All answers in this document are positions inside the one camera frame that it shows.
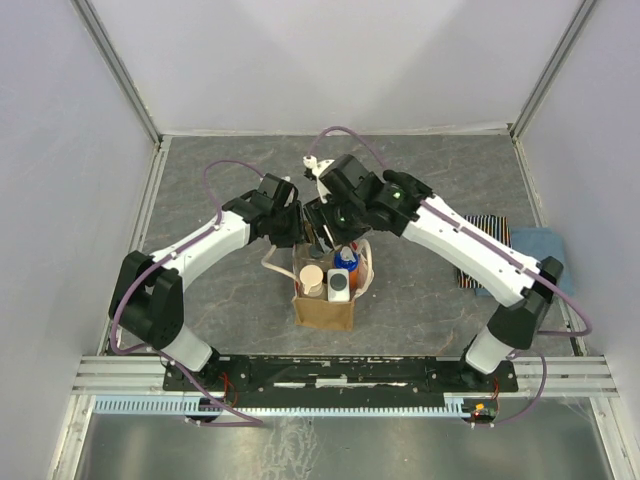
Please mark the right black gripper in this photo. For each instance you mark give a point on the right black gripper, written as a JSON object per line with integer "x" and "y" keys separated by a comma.
{"x": 323, "y": 215}

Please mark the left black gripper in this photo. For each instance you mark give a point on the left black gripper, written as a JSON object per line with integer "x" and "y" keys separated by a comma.
{"x": 296, "y": 233}

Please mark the brown canvas tote bag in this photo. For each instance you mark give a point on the brown canvas tote bag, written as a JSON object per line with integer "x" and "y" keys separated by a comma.
{"x": 322, "y": 314}

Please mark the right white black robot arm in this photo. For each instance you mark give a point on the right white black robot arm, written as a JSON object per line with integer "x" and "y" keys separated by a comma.
{"x": 523, "y": 286}

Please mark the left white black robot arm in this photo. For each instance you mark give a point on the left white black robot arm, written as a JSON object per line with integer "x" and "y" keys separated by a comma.
{"x": 148, "y": 299}

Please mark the clear bottle grey cap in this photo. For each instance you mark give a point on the clear bottle grey cap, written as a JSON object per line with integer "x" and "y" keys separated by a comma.
{"x": 311, "y": 254}

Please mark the orange bottle blue cap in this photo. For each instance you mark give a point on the orange bottle blue cap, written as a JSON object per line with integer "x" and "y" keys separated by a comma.
{"x": 348, "y": 259}

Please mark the white pump dispenser bottle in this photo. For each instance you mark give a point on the white pump dispenser bottle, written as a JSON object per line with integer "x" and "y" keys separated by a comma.
{"x": 311, "y": 282}

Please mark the white bottle grey cap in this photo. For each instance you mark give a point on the white bottle grey cap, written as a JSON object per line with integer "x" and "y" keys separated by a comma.
{"x": 338, "y": 286}

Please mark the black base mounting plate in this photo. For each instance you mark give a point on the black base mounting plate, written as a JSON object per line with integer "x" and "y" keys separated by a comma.
{"x": 268, "y": 381}

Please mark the striped folded cloth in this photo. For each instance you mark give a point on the striped folded cloth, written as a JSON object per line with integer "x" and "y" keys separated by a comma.
{"x": 496, "y": 227}

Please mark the blue folded cloth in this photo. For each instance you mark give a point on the blue folded cloth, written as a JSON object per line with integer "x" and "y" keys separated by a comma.
{"x": 539, "y": 243}

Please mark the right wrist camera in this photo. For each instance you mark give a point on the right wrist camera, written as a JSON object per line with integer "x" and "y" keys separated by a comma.
{"x": 314, "y": 168}

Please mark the aluminium frame rail front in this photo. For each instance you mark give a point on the aluminium frame rail front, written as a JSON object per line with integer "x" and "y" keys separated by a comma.
{"x": 143, "y": 375}

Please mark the right aluminium corner post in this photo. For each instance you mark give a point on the right aluminium corner post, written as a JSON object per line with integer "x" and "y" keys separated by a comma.
{"x": 553, "y": 66}

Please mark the aluminium corner post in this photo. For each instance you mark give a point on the aluminium corner post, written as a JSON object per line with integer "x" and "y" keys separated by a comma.
{"x": 98, "y": 32}
{"x": 553, "y": 66}

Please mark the left aluminium corner post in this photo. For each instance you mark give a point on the left aluminium corner post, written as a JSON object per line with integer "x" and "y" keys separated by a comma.
{"x": 98, "y": 32}

